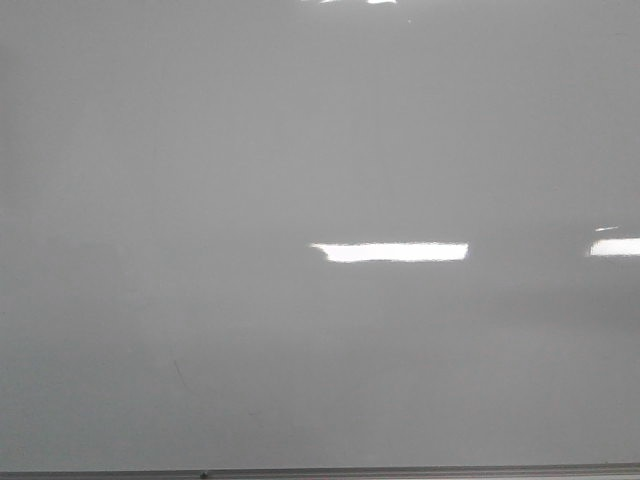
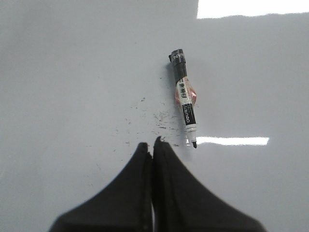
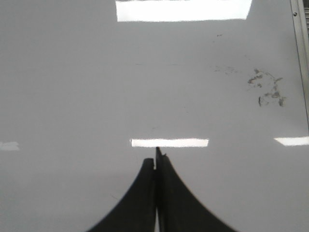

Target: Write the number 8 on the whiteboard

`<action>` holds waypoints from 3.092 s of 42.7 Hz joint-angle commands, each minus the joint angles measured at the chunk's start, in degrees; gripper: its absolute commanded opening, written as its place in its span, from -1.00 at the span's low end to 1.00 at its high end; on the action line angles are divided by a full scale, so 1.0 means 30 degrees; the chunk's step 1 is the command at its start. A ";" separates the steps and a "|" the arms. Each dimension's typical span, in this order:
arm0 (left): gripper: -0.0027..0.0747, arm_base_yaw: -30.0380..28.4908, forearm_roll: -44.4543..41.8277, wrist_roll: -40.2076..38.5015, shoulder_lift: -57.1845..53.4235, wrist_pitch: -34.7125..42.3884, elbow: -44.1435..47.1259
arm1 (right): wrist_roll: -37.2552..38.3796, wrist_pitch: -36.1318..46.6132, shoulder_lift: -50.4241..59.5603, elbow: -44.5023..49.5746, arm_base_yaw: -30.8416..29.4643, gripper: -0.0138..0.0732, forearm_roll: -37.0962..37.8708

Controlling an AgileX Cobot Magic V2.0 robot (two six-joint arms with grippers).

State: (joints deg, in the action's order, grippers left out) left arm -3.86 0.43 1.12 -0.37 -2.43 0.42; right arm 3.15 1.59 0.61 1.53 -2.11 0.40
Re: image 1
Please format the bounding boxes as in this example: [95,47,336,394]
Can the grey aluminium whiteboard frame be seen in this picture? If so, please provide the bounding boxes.
[1,462,639,479]

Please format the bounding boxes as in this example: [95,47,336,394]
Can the white glossy whiteboard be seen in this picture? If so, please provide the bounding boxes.
[1,1,639,471]

